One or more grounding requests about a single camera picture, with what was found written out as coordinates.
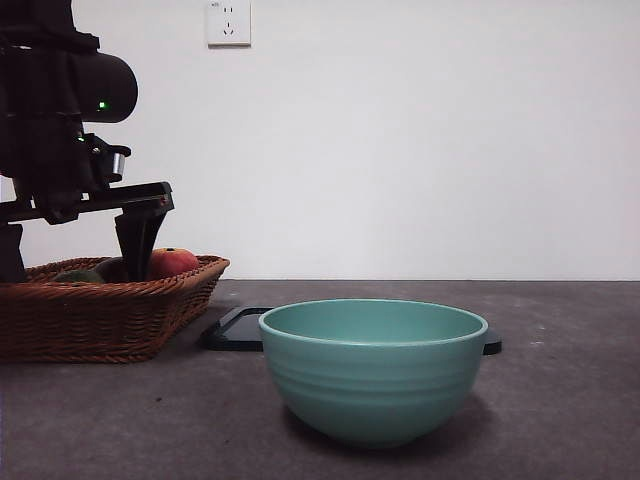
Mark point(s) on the red apple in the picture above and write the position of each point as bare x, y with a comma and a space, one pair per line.
175, 262

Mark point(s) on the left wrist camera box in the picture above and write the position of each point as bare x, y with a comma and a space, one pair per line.
111, 162

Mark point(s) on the brown wicker basket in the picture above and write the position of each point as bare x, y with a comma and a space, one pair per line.
100, 320

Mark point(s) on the white wall socket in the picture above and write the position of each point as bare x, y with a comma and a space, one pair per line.
229, 30

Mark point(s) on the green avocado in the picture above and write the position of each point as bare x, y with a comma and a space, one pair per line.
75, 277

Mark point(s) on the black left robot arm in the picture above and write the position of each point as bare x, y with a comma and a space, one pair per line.
45, 80

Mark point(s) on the dark red plum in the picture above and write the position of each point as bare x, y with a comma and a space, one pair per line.
111, 270

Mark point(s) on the dark rectangular tray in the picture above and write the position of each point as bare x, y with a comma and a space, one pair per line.
235, 332

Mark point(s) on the teal ceramic bowl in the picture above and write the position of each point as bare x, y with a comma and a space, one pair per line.
372, 385

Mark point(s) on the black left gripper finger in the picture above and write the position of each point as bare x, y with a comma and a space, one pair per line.
10, 255
137, 245

